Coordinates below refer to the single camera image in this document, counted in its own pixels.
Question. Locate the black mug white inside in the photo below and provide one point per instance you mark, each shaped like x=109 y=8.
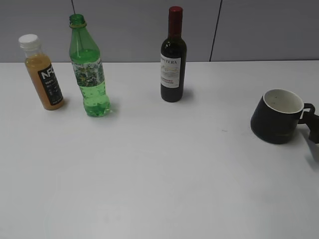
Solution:
x=277 y=115

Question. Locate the dark red wine bottle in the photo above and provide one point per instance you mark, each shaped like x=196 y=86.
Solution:
x=173 y=58

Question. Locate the orange juice bottle white cap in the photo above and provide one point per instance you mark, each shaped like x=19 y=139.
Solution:
x=41 y=72

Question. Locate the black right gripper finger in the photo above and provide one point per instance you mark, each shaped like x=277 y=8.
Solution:
x=312 y=121

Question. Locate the green sprite bottle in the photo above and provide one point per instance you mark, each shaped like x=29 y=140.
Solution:
x=88 y=68

